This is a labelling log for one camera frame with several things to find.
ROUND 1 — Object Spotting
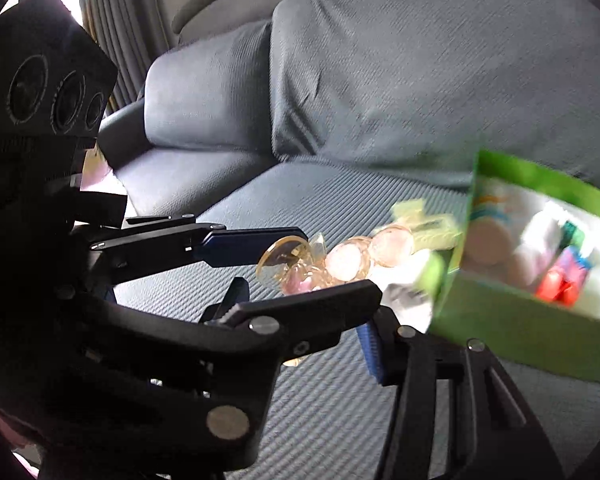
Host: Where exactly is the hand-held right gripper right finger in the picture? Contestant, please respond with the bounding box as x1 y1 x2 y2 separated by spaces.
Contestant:
357 306 566 480

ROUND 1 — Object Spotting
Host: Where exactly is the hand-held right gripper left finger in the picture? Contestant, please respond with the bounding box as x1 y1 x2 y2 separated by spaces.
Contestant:
200 276 252 323

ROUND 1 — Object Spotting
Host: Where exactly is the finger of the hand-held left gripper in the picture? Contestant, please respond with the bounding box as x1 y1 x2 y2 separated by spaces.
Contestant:
87 214 309 287
95 280 384 471

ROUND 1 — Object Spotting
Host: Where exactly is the clear capsule blister pack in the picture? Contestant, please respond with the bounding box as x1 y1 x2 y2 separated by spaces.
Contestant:
256 199 463 333

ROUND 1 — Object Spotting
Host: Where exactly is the green cardboard box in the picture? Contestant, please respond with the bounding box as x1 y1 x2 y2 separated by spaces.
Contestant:
427 149 600 387

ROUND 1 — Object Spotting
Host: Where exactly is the white bottle with blue stripe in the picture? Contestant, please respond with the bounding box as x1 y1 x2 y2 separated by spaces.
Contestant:
462 185 519 281

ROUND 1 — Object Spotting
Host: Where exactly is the plain white pill bottle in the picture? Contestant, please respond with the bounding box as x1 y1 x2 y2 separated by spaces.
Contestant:
505 247 549 291

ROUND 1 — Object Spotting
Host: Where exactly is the orange toy with pink wrapper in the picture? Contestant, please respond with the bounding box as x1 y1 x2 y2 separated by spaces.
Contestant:
535 245 596 306

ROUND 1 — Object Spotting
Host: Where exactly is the grey pleated curtain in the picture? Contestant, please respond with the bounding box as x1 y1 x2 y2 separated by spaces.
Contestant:
77 0 191 107

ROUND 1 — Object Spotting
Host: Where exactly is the grey sofa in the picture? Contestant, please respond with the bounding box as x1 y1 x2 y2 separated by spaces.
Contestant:
77 0 600 480

